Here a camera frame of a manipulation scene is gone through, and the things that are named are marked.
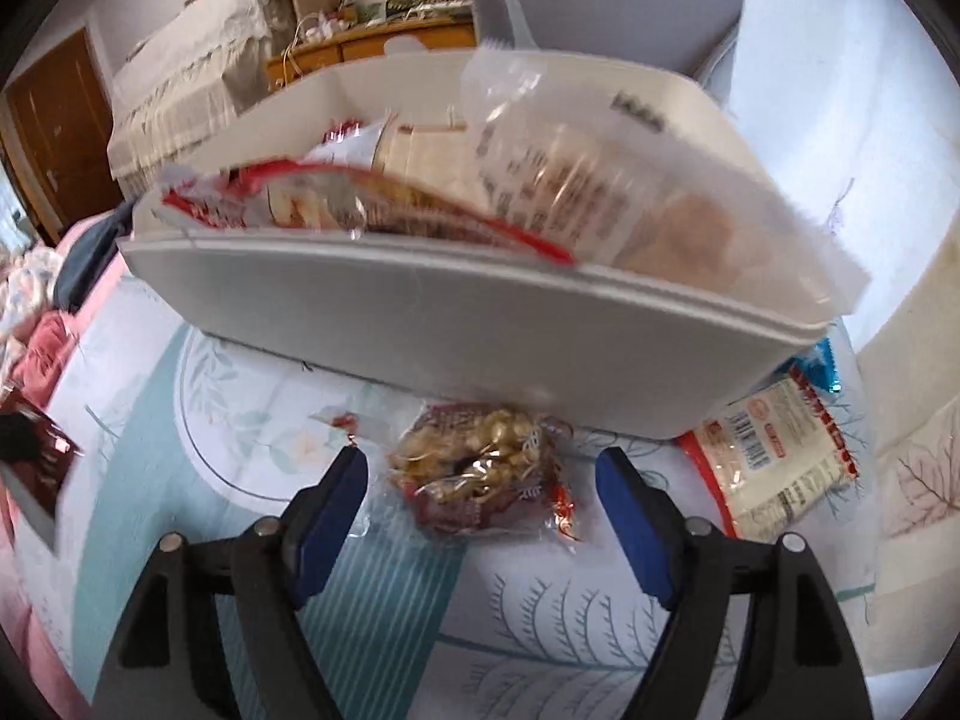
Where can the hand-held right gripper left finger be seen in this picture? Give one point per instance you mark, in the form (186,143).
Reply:
(330,517)

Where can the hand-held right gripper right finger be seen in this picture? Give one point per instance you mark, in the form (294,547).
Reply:
(634,517)

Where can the red peanut packet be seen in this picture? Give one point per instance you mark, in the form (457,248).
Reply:
(465,465)

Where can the white plastic storage bin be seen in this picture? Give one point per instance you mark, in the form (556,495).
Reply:
(450,330)

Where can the red and white snack packet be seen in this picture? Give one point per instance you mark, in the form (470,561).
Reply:
(255,199)

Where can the clear black-label cracker packet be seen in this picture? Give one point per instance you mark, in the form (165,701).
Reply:
(585,187)

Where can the clear wafer packet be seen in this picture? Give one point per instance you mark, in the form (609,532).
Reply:
(420,150)

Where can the white red-edged snack packet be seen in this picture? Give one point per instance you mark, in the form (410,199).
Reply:
(772,450)

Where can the tree print tablecloth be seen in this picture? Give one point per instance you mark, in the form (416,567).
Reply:
(525,630)

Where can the blue snack packet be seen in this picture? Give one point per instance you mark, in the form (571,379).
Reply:
(821,367)

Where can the dark red snack packet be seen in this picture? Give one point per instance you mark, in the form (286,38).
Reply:
(34,450)

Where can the dark blue cloth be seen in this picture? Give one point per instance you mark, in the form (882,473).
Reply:
(90,255)

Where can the light floral cloth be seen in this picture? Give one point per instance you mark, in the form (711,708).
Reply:
(22,285)

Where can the white lace cloth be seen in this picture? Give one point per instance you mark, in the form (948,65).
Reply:
(187,67)

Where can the wooden desk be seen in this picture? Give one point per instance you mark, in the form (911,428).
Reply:
(390,41)

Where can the brown wooden door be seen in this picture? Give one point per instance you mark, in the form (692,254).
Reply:
(52,112)

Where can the leaf print bed sheet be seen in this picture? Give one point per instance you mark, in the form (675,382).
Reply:
(825,52)

